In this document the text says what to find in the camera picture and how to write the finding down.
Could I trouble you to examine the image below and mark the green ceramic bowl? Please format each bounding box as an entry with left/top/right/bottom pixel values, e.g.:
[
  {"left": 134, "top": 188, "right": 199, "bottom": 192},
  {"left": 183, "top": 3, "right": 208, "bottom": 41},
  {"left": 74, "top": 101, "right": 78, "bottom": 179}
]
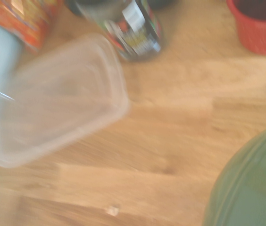
[{"left": 201, "top": 122, "right": 266, "bottom": 226}]

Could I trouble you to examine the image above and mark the cereal crumb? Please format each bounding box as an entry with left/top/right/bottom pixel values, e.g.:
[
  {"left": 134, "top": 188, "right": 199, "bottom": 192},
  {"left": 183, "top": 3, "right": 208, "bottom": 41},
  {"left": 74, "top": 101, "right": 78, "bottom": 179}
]
[{"left": 105, "top": 205, "right": 121, "bottom": 216}]

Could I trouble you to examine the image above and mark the orange patterned box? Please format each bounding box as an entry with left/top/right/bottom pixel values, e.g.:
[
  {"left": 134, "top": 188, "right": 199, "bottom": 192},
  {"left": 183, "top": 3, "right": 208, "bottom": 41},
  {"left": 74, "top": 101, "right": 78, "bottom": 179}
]
[{"left": 0, "top": 0, "right": 63, "bottom": 54}]

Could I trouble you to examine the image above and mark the black-lidded printed jar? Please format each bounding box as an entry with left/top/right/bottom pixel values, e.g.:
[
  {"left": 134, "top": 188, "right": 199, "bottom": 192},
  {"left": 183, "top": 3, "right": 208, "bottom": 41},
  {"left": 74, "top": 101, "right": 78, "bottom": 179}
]
[{"left": 64, "top": 0, "right": 163, "bottom": 63}]

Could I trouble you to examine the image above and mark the red mug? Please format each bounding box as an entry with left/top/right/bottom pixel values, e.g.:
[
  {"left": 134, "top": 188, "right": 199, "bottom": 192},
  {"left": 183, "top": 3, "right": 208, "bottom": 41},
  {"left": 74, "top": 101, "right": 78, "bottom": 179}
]
[{"left": 226, "top": 0, "right": 266, "bottom": 56}]

